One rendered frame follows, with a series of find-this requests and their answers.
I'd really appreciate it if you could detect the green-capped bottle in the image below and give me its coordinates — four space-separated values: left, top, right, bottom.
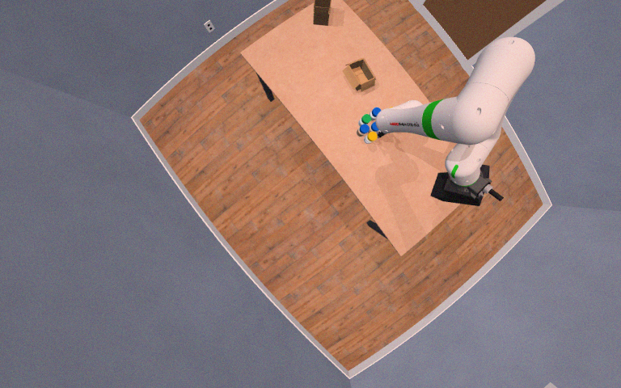
358 114 371 127

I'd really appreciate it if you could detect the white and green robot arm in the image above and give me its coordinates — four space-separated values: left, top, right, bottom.
375 37 535 201

